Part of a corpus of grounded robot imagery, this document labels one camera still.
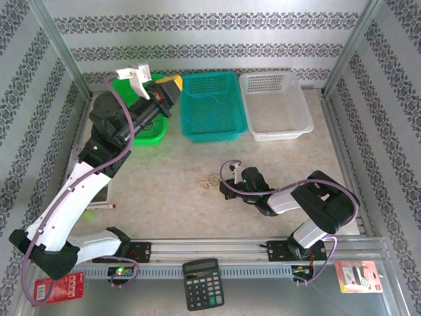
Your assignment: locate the thin blue cable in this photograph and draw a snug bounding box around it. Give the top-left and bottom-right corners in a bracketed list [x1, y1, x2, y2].
[179, 88, 228, 131]

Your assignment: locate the green plastic basket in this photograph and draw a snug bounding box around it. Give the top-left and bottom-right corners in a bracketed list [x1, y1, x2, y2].
[111, 74, 168, 146]

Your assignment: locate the teal plastic basket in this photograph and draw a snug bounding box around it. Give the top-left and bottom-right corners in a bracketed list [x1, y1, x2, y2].
[179, 71, 248, 144]

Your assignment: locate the book with printed cover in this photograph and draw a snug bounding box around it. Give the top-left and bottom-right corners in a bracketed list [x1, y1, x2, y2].
[62, 144, 111, 211]

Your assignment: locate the white plastic basket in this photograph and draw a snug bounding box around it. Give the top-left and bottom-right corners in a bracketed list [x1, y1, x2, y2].
[239, 71, 314, 142]

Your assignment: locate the black desk calculator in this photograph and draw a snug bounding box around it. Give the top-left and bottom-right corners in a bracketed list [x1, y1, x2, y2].
[182, 257, 226, 312]

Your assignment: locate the red flash drive package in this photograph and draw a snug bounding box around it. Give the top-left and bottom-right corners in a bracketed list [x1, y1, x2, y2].
[334, 260, 384, 294]

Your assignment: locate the red retail package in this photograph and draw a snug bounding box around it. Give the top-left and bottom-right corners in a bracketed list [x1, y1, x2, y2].
[32, 271, 86, 307]

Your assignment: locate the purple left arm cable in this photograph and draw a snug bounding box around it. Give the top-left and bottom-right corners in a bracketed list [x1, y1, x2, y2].
[21, 74, 141, 305]

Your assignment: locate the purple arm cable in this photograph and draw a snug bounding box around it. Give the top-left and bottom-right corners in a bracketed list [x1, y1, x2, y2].
[219, 159, 361, 287]
[21, 74, 141, 305]

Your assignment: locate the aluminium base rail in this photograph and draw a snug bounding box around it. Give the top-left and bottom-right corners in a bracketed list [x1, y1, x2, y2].
[31, 237, 392, 264]

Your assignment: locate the aluminium frame post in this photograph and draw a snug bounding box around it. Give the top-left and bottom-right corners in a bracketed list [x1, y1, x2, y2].
[323, 0, 385, 98]
[28, 0, 93, 98]

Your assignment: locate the grey slotted cable duct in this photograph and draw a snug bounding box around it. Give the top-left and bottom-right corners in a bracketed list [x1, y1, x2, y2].
[42, 267, 297, 280]

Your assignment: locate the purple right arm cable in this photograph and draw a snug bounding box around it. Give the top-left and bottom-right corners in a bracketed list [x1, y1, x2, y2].
[219, 159, 361, 287]

